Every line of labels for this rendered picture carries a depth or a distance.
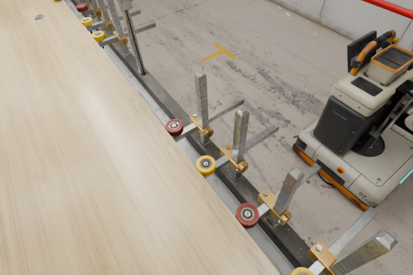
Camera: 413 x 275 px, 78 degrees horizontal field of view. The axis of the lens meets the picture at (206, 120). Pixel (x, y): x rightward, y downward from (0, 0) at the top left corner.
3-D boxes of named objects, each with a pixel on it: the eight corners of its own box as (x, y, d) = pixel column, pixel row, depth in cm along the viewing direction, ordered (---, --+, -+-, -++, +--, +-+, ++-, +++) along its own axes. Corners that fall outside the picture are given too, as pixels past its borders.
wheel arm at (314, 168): (312, 166, 113) (315, 161, 110) (319, 172, 112) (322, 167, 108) (238, 225, 98) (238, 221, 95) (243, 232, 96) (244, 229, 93)
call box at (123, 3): (128, 5, 144) (123, -9, 138) (133, 9, 140) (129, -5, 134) (116, 8, 141) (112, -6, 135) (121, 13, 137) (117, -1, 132)
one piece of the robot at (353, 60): (342, 85, 154) (341, 48, 143) (375, 62, 166) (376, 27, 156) (361, 88, 144) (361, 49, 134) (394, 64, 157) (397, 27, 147)
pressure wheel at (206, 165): (203, 188, 106) (201, 175, 98) (194, 174, 111) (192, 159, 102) (219, 179, 109) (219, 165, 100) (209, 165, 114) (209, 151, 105)
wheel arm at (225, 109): (239, 101, 140) (240, 95, 136) (244, 104, 138) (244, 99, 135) (171, 139, 124) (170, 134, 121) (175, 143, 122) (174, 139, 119)
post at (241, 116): (235, 174, 122) (243, 104, 86) (240, 179, 121) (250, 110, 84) (230, 178, 121) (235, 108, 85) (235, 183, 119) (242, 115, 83)
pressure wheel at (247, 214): (249, 240, 93) (252, 229, 84) (230, 228, 96) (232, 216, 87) (259, 221, 97) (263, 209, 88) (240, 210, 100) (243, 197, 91)
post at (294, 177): (271, 220, 113) (296, 164, 77) (277, 227, 111) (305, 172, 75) (265, 225, 112) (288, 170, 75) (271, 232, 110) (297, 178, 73)
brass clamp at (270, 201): (267, 192, 106) (268, 186, 103) (291, 218, 99) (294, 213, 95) (255, 201, 104) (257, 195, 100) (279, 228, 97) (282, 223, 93)
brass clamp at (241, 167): (229, 148, 118) (229, 142, 114) (249, 169, 110) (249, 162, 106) (219, 155, 116) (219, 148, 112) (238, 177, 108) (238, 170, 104)
